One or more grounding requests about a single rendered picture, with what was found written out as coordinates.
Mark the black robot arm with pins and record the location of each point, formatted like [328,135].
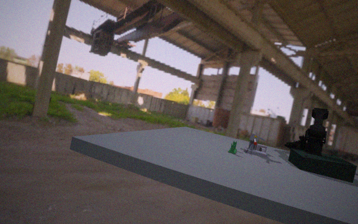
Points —
[316,134]

